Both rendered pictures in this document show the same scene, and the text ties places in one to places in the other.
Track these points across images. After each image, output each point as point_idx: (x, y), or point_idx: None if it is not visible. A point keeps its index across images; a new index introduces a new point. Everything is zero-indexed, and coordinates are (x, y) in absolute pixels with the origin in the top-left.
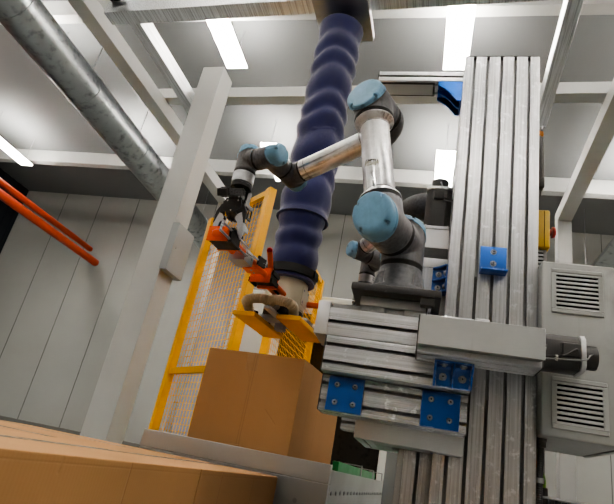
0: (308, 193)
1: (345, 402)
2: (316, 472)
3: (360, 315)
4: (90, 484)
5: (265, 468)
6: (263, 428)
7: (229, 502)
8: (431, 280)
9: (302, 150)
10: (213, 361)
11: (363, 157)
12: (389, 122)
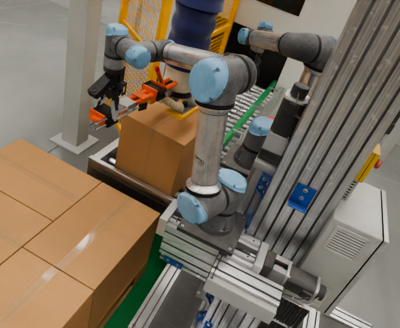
0: None
1: (173, 262)
2: None
3: (184, 235)
4: None
5: (156, 200)
6: (157, 174)
7: (119, 267)
8: (258, 179)
9: None
10: (126, 123)
11: (195, 146)
12: (227, 112)
